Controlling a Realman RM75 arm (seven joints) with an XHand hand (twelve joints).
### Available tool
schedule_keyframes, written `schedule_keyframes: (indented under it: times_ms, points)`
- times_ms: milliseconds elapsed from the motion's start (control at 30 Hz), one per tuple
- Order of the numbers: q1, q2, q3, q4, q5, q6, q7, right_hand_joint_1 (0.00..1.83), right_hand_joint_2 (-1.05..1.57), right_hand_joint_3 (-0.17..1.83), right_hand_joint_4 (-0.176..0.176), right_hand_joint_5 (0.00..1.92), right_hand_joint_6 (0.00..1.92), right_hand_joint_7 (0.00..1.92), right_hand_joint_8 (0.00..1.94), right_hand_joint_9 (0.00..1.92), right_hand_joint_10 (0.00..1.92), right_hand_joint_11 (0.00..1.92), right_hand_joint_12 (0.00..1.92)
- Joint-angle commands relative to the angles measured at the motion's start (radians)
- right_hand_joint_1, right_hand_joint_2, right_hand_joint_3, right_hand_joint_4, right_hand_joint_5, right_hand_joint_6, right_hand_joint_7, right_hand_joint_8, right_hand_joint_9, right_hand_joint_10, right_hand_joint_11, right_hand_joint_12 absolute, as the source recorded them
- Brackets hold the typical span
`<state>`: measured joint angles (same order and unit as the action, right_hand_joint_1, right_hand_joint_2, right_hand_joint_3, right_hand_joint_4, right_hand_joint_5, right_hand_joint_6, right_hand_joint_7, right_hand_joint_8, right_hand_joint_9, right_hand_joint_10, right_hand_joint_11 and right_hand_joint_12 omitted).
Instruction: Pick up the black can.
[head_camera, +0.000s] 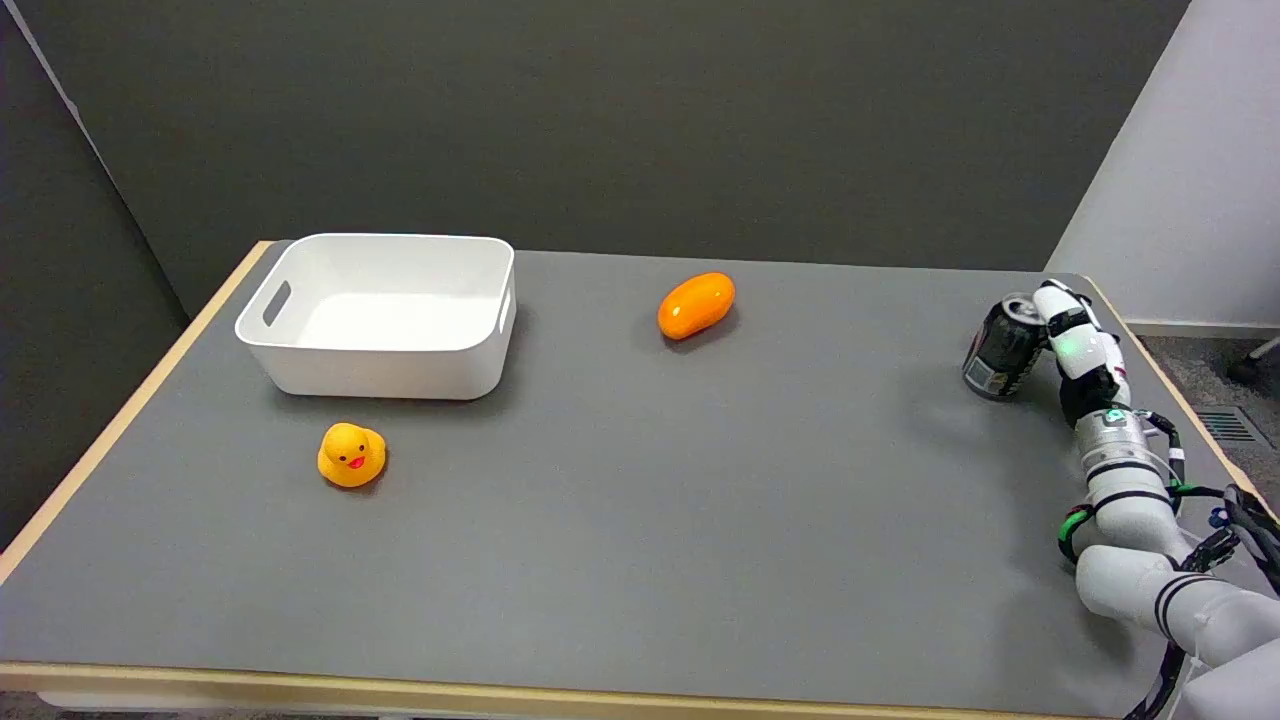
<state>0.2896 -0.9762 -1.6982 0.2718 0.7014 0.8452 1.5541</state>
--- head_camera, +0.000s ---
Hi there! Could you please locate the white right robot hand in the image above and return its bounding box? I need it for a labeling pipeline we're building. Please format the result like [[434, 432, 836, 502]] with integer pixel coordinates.
[[1030, 280, 1133, 427]]

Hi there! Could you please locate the black drink can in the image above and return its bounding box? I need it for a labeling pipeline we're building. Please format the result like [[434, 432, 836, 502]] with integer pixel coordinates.
[[962, 293, 1049, 403]]

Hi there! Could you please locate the black floor vent grille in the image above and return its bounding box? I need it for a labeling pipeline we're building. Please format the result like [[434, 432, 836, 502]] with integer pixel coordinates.
[[1197, 408, 1263, 444]]

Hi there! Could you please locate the black chair base leg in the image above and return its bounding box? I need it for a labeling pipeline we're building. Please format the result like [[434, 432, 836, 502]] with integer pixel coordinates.
[[1229, 337, 1280, 386]]

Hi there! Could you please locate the orange plastic mango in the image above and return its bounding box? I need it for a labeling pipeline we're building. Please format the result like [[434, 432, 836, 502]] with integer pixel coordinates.
[[657, 272, 737, 341]]

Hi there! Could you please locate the white plastic storage bin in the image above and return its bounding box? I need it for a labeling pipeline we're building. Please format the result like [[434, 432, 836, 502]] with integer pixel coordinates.
[[235, 233, 518, 401]]

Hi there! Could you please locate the yellow rubber duck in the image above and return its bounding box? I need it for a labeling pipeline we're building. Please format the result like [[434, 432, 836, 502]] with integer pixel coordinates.
[[317, 422, 388, 489]]

